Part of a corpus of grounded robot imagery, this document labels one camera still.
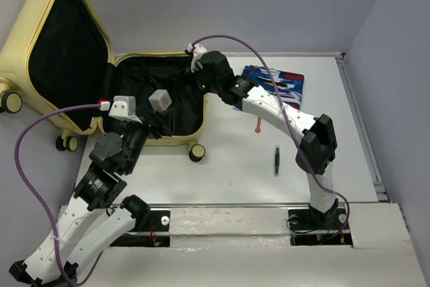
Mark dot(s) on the yellow hard-shell suitcase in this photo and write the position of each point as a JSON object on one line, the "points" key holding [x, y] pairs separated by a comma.
{"points": [[58, 54]]}

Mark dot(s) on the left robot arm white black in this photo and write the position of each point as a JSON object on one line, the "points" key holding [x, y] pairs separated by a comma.
{"points": [[72, 246]]}

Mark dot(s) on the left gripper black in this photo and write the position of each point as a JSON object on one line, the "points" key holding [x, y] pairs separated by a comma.
{"points": [[166, 126]]}

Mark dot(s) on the blue red white cloth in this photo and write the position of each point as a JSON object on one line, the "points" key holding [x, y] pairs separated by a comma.
{"points": [[257, 79]]}

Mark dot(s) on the grey cube box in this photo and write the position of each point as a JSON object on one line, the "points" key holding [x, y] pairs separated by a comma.
{"points": [[160, 100]]}

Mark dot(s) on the black pen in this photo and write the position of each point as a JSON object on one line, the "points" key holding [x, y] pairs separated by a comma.
{"points": [[277, 160]]}

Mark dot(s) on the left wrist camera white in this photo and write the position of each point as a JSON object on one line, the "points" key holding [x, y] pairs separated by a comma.
{"points": [[124, 109]]}

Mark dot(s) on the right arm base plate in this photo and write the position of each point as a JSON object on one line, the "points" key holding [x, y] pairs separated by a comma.
{"points": [[305, 231]]}

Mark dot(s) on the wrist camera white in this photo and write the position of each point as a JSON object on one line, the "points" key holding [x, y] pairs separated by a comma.
{"points": [[195, 51], [124, 109]]}

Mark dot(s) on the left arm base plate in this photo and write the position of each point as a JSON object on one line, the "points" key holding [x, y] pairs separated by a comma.
{"points": [[153, 233]]}

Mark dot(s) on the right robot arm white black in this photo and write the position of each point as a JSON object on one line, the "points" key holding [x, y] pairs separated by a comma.
{"points": [[315, 136]]}

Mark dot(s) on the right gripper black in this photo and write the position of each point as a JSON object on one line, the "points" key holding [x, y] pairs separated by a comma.
{"points": [[191, 76]]}

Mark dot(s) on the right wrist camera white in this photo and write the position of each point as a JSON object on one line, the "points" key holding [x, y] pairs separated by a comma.
{"points": [[195, 51]]}

